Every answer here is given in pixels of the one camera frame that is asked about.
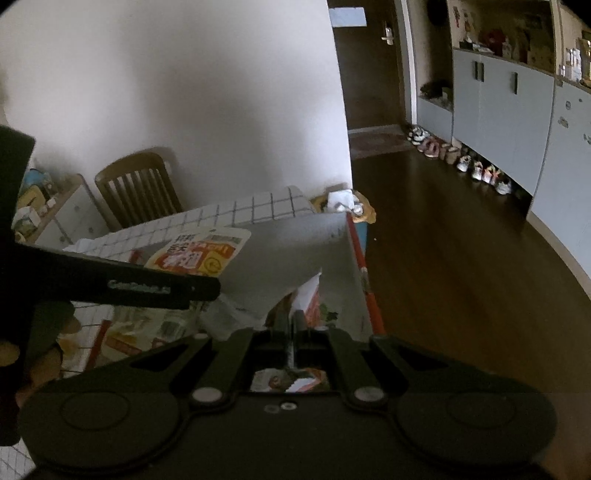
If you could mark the dark brown door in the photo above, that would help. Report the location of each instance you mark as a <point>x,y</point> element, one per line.
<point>369,74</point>

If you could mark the white packet green logo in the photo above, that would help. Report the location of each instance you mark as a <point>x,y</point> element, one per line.
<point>235,318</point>

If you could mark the person's left hand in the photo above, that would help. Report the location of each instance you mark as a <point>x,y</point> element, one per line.
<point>46,364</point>

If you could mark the red cardboard box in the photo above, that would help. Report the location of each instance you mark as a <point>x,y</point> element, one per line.
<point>286,249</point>

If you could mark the black hanging bag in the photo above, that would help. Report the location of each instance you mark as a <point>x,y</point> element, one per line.
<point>436,11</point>

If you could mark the brown wooden chair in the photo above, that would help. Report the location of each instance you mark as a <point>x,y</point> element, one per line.
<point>138,194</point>

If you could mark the pale packet red print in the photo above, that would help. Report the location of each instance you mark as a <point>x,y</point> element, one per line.
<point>147,334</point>

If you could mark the yellow box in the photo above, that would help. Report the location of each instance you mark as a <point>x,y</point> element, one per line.
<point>31,198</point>

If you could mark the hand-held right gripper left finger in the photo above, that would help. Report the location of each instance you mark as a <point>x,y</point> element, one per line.
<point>279,333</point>

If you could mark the white sideboard wooden top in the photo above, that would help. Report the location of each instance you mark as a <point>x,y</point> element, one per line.
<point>78,217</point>

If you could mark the yellow bin with paper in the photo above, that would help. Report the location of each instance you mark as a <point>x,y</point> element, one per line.
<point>344,203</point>

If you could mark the dark slippers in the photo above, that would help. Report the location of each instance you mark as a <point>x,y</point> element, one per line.
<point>434,90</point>

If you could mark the blue toy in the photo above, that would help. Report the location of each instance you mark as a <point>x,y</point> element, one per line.
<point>39,180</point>

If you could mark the orange white noodle packet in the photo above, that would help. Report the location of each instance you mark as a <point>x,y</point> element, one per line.
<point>198,254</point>

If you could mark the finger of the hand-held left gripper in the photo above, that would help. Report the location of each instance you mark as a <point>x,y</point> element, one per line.
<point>201,290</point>

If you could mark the row of shoes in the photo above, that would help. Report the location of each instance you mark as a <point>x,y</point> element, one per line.
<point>461,161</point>

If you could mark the white shoe bench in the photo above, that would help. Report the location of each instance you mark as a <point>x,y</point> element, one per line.
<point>434,120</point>

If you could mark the white paper on door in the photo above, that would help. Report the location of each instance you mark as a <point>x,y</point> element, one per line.
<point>348,17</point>

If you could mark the white lower cabinet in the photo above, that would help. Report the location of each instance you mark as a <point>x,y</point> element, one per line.
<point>498,120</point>

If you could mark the patterned doormat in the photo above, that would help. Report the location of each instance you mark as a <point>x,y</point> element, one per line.
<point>378,144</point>

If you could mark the wooden open shelf unit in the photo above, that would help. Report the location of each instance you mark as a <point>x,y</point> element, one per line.
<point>575,46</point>

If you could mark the checked white tablecloth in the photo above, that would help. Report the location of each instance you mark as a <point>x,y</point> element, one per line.
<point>258,207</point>

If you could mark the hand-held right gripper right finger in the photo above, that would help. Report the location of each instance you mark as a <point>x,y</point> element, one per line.
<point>302,333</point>

